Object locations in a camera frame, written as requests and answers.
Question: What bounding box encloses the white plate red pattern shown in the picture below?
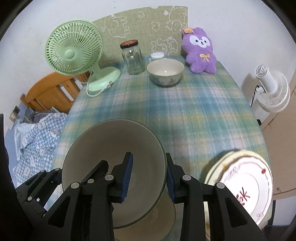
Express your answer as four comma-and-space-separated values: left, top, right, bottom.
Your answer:
204, 150, 273, 229

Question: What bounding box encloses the large floral ceramic bowl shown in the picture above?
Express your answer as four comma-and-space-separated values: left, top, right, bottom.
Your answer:
147, 58, 185, 87

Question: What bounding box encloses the blue checked bedding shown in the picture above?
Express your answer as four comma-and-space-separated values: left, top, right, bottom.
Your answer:
5, 111, 68, 187

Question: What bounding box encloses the plaid tablecloth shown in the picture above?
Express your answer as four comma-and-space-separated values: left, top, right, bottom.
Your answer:
52, 62, 268, 181

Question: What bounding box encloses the beige cabinet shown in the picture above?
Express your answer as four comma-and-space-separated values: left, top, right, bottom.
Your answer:
257, 69, 296, 201

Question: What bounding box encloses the wooden chair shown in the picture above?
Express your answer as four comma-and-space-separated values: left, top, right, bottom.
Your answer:
20, 71, 90, 113

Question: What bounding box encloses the white standing fan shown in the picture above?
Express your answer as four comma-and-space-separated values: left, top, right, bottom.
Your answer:
255, 65, 290, 113

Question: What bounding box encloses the cotton swab container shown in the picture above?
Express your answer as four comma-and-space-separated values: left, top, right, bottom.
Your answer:
151, 52, 165, 61

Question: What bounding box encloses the green desk fan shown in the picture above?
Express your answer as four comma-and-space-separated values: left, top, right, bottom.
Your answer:
45, 20, 121, 97

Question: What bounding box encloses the glass jar black lid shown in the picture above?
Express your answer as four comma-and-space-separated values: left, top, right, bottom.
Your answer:
120, 40, 144, 75

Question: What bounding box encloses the purple plush bunny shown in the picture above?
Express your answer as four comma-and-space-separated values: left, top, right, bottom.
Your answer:
182, 27, 217, 74

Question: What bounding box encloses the green animal print mat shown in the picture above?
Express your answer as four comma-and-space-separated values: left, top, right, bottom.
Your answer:
93, 6, 188, 67

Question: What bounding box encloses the white fan power cable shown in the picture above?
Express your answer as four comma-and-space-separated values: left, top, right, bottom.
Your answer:
86, 81, 114, 97

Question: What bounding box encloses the black fan cable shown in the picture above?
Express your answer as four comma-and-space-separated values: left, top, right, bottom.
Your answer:
250, 85, 265, 108

